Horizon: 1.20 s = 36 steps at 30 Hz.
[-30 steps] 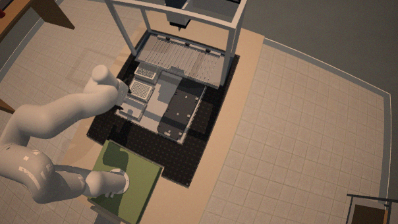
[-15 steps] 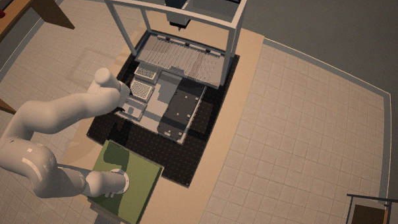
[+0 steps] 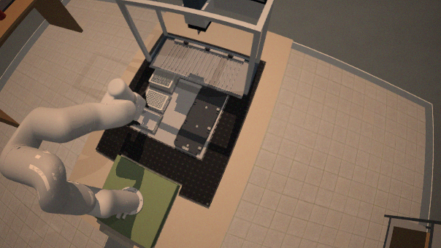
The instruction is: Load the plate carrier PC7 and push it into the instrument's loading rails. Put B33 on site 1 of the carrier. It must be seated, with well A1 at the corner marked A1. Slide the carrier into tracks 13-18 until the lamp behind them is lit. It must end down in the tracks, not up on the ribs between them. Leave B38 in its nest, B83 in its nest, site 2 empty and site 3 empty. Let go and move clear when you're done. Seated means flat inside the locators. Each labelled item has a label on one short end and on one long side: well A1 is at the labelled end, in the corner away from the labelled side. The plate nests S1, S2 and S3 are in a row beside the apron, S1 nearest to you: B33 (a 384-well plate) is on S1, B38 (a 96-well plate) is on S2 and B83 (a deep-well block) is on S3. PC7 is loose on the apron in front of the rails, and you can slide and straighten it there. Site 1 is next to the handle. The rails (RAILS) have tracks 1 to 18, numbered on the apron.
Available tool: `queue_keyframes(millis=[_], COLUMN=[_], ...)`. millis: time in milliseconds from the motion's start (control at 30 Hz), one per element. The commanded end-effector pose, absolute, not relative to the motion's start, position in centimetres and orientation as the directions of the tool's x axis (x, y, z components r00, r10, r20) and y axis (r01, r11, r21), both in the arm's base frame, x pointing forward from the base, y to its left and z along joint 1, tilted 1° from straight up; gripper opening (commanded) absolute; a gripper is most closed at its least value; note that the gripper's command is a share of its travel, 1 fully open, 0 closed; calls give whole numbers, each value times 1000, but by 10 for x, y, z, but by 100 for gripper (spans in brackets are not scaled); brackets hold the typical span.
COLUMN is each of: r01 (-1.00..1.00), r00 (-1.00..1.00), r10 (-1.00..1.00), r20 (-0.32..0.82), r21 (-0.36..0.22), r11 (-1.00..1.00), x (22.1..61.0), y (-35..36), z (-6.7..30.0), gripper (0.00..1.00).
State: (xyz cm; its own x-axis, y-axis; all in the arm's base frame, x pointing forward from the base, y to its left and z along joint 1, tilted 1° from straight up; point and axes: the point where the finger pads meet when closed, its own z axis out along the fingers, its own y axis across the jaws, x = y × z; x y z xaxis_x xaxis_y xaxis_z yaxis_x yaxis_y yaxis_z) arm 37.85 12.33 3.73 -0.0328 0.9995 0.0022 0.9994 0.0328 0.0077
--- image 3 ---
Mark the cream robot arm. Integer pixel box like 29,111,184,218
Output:
0,78,144,219

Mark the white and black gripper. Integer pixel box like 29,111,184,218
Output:
126,91,149,127

